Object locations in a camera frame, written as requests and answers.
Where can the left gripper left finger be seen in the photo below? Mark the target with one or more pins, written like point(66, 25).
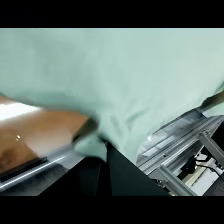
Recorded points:
point(83, 180)

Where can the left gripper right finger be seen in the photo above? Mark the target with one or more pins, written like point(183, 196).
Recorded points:
point(130, 176)

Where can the pale green T-shirt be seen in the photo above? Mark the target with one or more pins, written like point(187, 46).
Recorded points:
point(126, 76)

